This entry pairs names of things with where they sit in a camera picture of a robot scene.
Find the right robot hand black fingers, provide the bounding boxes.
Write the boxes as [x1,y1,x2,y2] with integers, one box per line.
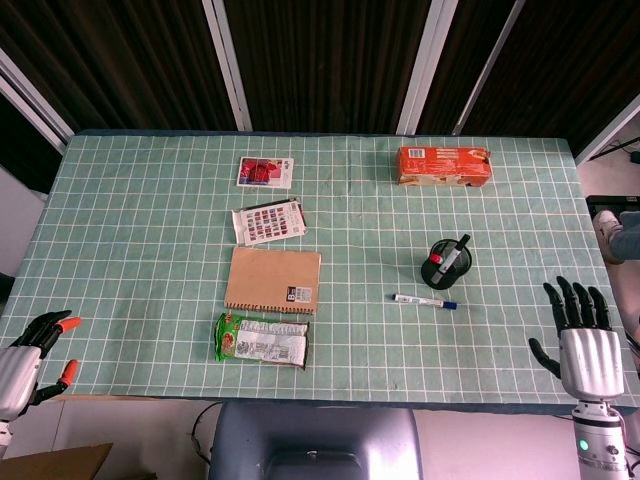
[528,275,627,401]

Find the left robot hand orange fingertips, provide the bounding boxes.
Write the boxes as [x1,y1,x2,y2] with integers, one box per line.
[0,309,84,422]

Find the blue capped whiteboard marker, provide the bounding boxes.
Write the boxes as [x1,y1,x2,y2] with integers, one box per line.
[392,293,459,310]

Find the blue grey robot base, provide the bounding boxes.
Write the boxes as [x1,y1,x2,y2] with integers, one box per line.
[208,402,424,480]

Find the black mesh pen holder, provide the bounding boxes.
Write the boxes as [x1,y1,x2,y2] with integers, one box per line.
[420,238,473,290]

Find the black capped marker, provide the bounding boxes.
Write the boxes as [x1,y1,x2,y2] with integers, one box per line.
[433,233,472,285]

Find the brown cardboard box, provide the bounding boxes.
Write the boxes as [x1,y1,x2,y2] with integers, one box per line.
[0,442,157,480]

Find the blue jeans leg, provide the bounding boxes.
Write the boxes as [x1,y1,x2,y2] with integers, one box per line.
[607,210,640,262]

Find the white sneaker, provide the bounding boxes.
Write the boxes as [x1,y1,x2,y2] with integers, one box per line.
[593,209,624,264]

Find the green checked tablecloth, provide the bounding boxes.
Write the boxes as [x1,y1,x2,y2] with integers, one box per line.
[0,130,640,416]

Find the orange cardboard box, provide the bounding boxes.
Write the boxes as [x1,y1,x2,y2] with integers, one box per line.
[397,145,494,188]

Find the green snack bag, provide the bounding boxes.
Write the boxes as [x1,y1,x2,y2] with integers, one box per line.
[214,312,311,371]

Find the brown spiral notebook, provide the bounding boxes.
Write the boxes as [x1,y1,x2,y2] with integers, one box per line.
[223,247,323,316]

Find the opened card packet with pictures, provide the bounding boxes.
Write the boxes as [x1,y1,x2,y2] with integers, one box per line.
[231,198,307,247]

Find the red and white card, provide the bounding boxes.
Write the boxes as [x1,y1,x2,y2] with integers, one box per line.
[235,156,296,190]

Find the black cable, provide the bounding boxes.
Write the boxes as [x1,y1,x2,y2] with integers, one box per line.
[191,402,222,464]

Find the white frame post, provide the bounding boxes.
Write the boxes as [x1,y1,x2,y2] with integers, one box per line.
[0,47,76,156]
[574,94,640,166]
[396,0,446,136]
[201,0,253,133]
[452,0,527,136]

